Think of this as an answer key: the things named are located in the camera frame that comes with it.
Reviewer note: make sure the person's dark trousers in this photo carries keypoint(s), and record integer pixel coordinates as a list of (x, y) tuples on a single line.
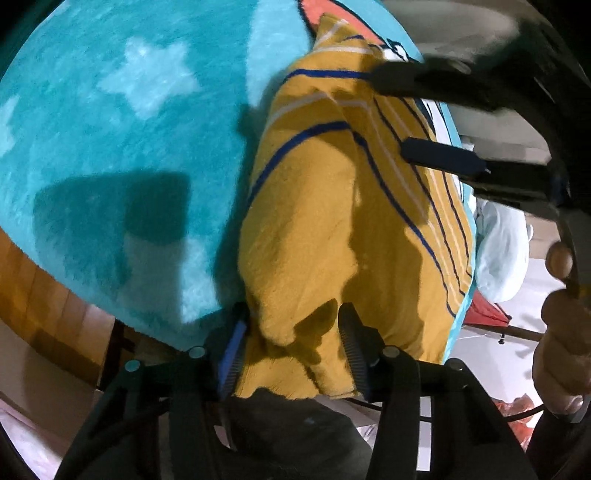
[(295, 438)]

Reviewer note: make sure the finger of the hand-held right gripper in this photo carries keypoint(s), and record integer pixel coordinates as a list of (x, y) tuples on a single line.
[(443, 154), (438, 81)]

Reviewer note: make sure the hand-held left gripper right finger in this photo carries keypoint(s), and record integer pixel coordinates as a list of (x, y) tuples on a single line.
[(353, 346)]

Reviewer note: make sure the person's right hand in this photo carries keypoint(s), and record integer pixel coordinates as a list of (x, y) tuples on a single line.
[(563, 350)]

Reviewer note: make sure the orange striped sweater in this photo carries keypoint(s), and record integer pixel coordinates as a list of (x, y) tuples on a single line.
[(332, 230)]

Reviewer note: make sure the white plush toy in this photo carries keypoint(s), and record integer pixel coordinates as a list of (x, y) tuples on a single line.
[(501, 249)]

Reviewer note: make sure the teal star blanket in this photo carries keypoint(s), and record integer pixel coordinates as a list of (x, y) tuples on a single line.
[(115, 161)]

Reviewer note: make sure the orange plastic bag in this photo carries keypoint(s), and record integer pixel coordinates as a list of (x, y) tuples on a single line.
[(519, 420)]

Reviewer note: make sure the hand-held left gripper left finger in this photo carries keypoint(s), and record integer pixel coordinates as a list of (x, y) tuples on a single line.
[(231, 355)]

